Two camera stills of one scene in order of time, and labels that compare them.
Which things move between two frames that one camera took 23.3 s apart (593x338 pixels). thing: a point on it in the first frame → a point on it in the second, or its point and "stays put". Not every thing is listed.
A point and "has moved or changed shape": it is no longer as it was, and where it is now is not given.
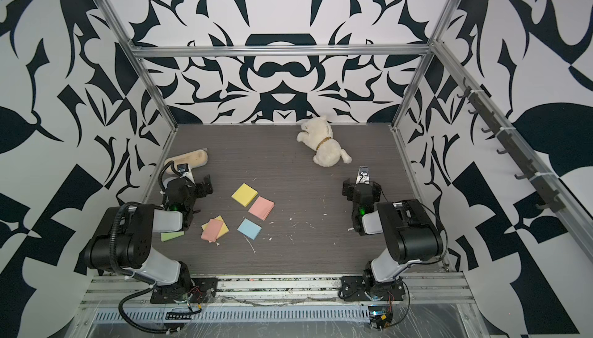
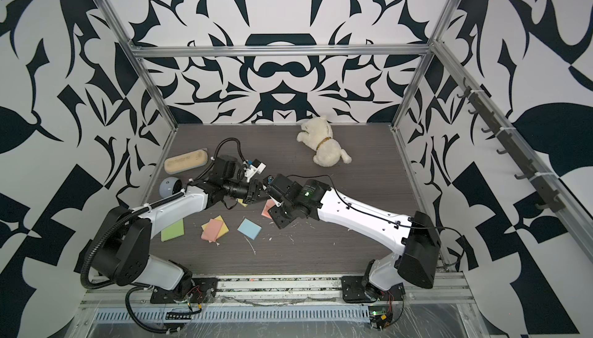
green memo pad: (170, 235) stays put
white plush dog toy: (316, 133) stays put
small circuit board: (379, 316) stays put
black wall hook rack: (497, 126) stays put
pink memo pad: (261, 207) has moved or changed shape
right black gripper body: (350, 188) → (282, 214)
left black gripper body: (194, 192) → (249, 192)
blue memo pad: (249, 228) stays put
